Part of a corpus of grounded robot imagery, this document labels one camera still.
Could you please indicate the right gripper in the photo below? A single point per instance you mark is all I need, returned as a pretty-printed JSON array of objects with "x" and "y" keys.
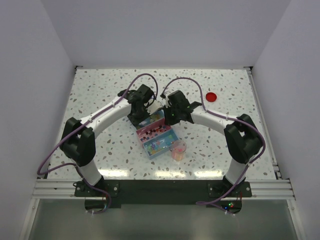
[{"x": 168, "y": 121}]

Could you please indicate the aluminium frame rail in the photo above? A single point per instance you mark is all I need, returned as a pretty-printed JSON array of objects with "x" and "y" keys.
[{"x": 130, "y": 175}]

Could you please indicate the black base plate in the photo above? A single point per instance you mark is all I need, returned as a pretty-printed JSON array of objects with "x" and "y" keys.
[{"x": 149, "y": 192}]

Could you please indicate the four-compartment candy tray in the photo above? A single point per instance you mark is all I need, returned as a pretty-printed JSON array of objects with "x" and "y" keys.
[{"x": 169, "y": 134}]

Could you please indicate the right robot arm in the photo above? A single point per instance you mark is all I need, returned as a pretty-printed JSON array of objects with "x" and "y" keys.
[{"x": 243, "y": 140}]

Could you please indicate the clear plastic jar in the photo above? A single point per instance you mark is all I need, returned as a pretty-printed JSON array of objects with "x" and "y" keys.
[{"x": 178, "y": 150}]

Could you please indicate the red jar lid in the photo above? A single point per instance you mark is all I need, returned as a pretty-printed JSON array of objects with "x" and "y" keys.
[{"x": 211, "y": 97}]

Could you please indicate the star candies pile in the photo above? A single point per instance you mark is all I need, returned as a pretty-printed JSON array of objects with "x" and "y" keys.
[{"x": 158, "y": 147}]

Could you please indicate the lollipops pile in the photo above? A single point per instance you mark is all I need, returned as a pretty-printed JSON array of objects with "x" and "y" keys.
[{"x": 150, "y": 133}]

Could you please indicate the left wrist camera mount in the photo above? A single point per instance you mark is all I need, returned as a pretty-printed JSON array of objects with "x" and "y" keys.
[{"x": 154, "y": 107}]

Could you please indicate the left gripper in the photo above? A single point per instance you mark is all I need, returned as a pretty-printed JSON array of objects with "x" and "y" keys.
[{"x": 135, "y": 121}]

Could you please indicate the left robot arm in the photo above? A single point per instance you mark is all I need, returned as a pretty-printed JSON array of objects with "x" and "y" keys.
[{"x": 79, "y": 135}]

